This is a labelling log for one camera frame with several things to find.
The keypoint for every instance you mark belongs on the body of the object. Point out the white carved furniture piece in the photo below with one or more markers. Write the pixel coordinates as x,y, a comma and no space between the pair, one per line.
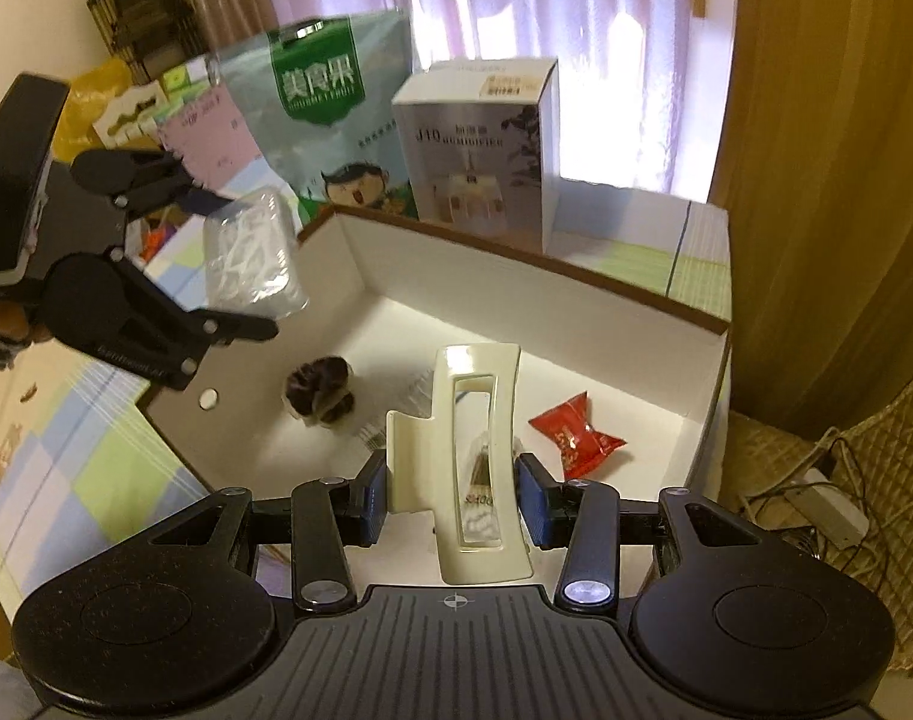
130,116

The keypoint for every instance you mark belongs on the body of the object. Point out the beige cartoon print cloth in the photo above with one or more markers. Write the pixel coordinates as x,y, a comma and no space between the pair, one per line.
6,420

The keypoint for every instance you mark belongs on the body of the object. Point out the brown cardboard storage box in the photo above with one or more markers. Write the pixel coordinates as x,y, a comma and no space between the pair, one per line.
576,330

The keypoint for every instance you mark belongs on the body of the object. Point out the pink sheer curtain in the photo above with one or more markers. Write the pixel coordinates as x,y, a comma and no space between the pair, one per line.
576,52

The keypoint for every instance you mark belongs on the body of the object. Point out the white power strip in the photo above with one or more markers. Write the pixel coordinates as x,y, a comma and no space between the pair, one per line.
831,510

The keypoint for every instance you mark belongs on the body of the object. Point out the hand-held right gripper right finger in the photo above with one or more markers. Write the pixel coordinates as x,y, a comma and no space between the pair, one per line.
535,502

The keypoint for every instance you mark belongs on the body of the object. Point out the white humidifier carton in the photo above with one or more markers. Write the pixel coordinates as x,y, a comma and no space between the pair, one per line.
464,165

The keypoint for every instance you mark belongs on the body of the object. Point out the cream hair claw clip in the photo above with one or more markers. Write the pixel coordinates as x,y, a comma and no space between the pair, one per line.
437,465

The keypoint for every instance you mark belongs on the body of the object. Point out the green cartoon snack bag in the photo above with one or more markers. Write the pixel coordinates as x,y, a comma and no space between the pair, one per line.
313,135

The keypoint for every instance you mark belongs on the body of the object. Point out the clear floss pick box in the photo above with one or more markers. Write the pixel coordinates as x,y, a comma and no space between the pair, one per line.
250,255

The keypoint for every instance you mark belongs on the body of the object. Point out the dark folding rack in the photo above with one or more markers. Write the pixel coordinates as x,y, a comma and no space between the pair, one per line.
148,15

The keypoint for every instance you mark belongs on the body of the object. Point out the red candy packet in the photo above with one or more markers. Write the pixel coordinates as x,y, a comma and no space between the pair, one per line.
572,435

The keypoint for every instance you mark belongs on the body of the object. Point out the green tissue packs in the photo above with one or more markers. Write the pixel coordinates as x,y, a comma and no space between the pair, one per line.
186,82

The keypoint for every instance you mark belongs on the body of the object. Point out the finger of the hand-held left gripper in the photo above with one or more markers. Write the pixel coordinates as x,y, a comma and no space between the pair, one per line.
235,328
205,199

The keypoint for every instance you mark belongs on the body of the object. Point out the yellow plastic bag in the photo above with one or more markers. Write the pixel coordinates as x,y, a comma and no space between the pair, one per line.
88,105

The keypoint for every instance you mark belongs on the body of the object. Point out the dark brown hair scrunchie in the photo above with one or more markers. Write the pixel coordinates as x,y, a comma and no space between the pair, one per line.
317,390

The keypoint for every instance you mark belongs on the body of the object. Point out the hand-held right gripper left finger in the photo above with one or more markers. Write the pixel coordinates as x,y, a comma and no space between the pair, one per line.
374,499

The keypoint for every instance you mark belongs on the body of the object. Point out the pink paper bag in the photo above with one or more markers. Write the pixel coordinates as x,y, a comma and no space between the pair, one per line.
223,142

